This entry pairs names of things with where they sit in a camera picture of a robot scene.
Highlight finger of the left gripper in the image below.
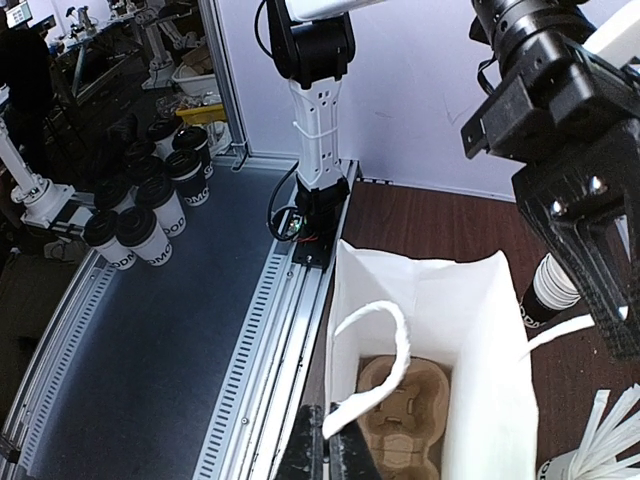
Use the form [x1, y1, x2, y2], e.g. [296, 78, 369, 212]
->
[512, 119, 639, 360]

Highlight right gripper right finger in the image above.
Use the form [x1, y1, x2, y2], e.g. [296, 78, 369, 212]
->
[329, 420, 382, 480]

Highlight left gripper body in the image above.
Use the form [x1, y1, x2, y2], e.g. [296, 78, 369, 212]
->
[461, 39, 639, 163]

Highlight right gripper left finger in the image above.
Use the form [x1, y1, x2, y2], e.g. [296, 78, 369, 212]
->
[275, 405, 325, 480]

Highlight cardboard cup carrier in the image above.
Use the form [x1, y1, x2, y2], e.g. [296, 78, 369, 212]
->
[358, 358, 450, 479]

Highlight brown paper bag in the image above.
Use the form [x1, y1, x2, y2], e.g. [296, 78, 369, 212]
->
[322, 238, 596, 480]

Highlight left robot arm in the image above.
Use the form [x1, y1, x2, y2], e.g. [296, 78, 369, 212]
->
[257, 1, 639, 359]

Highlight spare lidded coffee cups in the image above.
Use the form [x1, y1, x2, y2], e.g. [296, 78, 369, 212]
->
[82, 120, 214, 270]

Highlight stack of paper cups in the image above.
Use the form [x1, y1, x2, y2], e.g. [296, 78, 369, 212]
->
[520, 253, 581, 329]

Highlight white cup holding straws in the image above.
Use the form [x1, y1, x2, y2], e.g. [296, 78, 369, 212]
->
[536, 451, 639, 480]

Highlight wrapped straws bundle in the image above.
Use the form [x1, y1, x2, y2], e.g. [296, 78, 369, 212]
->
[570, 384, 639, 479]

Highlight white stand outside bench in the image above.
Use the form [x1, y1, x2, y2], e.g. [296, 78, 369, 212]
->
[1, 121, 93, 238]

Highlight aluminium frame rail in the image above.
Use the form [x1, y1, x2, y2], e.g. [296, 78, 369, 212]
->
[1, 161, 332, 479]

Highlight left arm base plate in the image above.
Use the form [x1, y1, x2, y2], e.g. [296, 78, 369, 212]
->
[267, 202, 345, 271]

